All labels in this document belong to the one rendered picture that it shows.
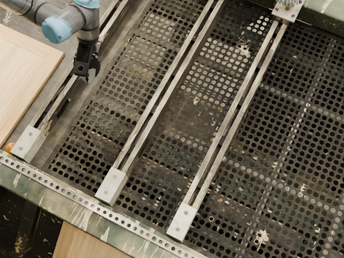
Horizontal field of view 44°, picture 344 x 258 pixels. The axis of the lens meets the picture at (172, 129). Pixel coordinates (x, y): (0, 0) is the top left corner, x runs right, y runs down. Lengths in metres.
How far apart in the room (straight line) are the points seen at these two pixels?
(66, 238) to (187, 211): 0.66
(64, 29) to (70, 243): 1.05
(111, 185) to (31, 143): 0.36
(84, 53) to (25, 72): 0.56
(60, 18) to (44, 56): 0.68
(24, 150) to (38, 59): 0.43
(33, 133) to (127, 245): 0.56
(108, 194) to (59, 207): 0.19
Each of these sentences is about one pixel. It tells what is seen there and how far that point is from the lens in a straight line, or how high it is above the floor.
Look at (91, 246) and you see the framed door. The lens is 1.97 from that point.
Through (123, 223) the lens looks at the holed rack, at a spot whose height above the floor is 0.89.
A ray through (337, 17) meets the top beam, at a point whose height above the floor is 1.79.
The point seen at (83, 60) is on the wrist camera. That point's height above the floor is 1.40.
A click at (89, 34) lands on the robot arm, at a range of 1.39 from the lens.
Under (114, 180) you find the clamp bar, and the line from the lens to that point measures 1.60.
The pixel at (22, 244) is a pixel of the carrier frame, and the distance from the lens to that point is 2.11.
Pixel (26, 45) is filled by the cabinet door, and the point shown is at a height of 1.23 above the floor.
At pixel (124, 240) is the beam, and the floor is 0.85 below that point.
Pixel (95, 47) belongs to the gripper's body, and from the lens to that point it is 1.48.
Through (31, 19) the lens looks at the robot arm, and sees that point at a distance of 1.36.
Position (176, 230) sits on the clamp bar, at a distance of 1.55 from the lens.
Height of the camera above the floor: 1.79
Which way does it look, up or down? 21 degrees down
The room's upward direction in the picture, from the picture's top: 21 degrees clockwise
